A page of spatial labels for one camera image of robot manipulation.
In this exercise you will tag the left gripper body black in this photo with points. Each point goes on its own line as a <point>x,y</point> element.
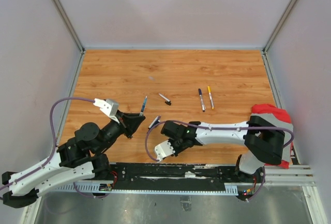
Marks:
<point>112,131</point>

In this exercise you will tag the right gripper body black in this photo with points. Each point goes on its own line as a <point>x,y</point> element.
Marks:
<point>177,146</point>

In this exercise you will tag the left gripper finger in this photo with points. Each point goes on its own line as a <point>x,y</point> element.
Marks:
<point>132,117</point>
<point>132,128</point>

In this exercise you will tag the blue gel pen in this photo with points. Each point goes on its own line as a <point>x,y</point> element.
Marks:
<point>143,106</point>

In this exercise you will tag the white pen with lettering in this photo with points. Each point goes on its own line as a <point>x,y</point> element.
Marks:
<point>202,103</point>

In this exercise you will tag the white marker yellow end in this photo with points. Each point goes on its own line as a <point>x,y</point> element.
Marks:
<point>211,100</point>

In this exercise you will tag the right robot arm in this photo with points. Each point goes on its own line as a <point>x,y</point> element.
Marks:
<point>263,135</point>

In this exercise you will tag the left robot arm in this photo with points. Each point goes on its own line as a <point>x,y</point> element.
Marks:
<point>82,157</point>

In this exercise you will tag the white thin pen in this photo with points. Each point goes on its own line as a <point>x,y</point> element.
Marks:
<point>154,122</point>

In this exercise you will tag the purple gel pen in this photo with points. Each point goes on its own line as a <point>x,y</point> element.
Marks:
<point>158,123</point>

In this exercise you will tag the white pen black end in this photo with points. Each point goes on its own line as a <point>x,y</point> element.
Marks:
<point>165,98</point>

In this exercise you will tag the red and grey cloth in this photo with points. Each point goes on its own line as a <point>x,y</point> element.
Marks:
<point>279,118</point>

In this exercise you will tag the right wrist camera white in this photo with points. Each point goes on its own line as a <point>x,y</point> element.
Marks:
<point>164,150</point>

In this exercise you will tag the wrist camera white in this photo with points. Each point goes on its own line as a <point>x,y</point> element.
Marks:
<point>109,107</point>
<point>164,150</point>

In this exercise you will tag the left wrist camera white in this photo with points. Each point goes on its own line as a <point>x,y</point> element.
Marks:
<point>109,107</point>

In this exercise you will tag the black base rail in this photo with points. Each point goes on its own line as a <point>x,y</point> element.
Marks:
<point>179,177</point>

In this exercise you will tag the aluminium frame rail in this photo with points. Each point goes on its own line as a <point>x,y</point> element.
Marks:
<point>185,193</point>

